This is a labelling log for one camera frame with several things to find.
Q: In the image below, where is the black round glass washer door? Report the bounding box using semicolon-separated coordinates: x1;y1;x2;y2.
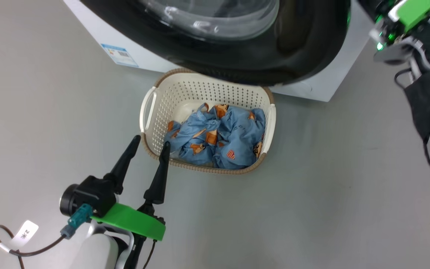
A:
79;0;352;86

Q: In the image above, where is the white cable tag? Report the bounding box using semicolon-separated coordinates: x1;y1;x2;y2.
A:
10;220;39;249

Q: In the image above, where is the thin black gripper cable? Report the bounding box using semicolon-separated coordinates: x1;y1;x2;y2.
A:
142;239;158;269

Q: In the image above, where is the cream perforated laundry basket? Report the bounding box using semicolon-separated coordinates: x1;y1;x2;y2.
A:
139;68;276;175

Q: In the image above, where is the blue cartoon print garment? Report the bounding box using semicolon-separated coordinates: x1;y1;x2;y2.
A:
164;103;222;166
213;106;266;169

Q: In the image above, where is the white front-load washing machine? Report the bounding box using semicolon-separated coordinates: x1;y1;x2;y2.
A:
64;0;374;102

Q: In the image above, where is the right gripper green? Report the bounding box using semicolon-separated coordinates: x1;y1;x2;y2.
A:
372;0;430;66

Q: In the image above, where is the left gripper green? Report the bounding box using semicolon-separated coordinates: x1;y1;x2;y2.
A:
91;135;171;241

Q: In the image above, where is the left black camera cable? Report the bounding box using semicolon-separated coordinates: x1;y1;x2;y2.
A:
0;224;66;269

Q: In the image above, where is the left teal cable connector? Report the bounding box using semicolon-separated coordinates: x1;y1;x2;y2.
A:
60;204;93;239

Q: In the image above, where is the right black camera cable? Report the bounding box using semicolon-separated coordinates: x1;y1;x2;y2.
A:
394;68;413;89

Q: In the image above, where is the blue energy label sticker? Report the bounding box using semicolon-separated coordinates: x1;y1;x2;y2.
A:
101;44;140;68

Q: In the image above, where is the black camera cable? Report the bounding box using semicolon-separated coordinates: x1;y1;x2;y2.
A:
394;68;413;89
0;224;66;269

